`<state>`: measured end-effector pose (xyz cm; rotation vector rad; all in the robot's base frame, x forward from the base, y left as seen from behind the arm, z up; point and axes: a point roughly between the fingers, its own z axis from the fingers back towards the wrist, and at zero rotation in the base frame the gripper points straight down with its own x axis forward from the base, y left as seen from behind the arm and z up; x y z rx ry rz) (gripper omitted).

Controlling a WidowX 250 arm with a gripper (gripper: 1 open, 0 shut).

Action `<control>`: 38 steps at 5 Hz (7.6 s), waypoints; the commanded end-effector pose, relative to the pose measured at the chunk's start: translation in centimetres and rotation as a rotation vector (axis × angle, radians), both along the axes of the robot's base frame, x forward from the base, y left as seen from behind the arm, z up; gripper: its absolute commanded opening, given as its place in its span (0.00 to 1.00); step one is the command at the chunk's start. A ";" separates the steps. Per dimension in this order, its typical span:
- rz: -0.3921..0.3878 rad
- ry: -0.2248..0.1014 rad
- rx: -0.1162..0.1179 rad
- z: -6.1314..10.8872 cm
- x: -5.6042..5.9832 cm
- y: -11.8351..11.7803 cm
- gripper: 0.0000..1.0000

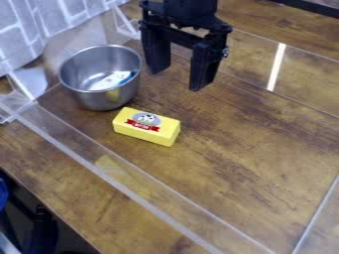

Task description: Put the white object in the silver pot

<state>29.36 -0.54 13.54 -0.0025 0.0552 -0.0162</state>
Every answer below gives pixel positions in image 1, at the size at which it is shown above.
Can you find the yellow butter block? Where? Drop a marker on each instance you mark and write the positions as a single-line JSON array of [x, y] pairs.
[[148, 126]]

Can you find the silver metal pot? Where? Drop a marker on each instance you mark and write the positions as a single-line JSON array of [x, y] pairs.
[[102, 76]]

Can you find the white brick pattern cloth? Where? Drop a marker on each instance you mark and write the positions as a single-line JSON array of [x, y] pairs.
[[31, 21]]

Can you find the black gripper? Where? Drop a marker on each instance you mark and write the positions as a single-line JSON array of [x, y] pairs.
[[170, 16]]

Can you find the clear acrylic barrier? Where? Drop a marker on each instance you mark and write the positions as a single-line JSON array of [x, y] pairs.
[[248, 183]]

